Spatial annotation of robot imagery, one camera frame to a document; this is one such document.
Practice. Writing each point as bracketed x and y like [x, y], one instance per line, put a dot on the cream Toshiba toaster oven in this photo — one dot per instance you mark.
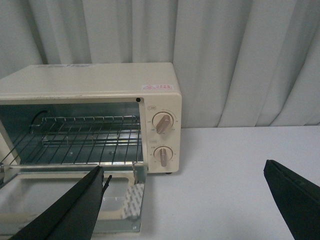
[106, 83]

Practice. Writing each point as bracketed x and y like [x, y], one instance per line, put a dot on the cream glass oven door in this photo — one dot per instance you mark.
[28, 194]

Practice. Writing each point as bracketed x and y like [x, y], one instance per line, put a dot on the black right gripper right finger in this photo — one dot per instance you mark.
[297, 199]

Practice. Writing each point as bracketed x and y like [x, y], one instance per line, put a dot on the white pleated curtain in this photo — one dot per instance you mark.
[239, 63]

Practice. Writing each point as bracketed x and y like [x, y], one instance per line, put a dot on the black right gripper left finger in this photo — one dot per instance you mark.
[74, 215]

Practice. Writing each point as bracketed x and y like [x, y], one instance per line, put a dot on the lower beige timer knob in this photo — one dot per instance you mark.
[163, 154]

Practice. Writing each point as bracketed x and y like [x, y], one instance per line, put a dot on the upper beige temperature knob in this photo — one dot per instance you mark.
[162, 121]

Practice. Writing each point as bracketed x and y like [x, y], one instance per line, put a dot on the red white warning sticker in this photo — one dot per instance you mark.
[157, 87]

